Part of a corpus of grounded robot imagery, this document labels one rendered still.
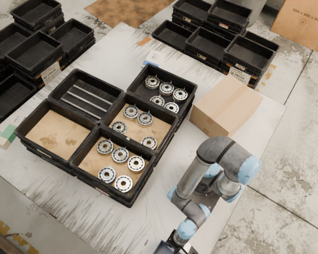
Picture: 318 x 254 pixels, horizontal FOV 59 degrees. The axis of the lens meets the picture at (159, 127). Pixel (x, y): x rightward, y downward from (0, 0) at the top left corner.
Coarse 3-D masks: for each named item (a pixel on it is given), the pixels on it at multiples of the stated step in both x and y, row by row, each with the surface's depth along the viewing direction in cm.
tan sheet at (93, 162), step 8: (96, 144) 174; (96, 152) 171; (88, 160) 168; (96, 160) 168; (104, 160) 169; (112, 160) 169; (144, 160) 170; (88, 168) 165; (96, 168) 166; (120, 168) 167; (144, 168) 168; (96, 176) 163; (136, 176) 165; (112, 184) 161
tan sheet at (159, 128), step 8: (128, 104) 191; (120, 112) 187; (120, 120) 184; (128, 120) 184; (136, 120) 185; (160, 120) 186; (128, 128) 181; (136, 128) 182; (144, 128) 182; (152, 128) 182; (160, 128) 183; (168, 128) 183; (128, 136) 178; (136, 136) 179; (144, 136) 179; (152, 136) 179; (160, 136) 180
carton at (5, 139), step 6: (18, 114) 189; (12, 120) 187; (18, 120) 187; (12, 126) 184; (6, 132) 182; (12, 132) 182; (0, 138) 180; (6, 138) 180; (12, 138) 184; (0, 144) 177; (6, 144) 180
